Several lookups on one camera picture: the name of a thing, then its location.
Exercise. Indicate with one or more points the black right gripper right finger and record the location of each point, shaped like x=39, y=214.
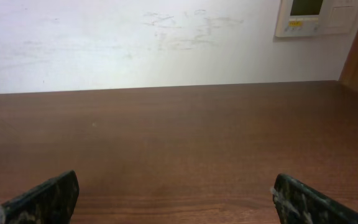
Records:
x=297, y=203

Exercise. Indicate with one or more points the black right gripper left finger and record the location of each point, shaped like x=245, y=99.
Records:
x=51, y=202

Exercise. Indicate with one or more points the white wall control panel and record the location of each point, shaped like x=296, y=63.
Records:
x=308, y=18

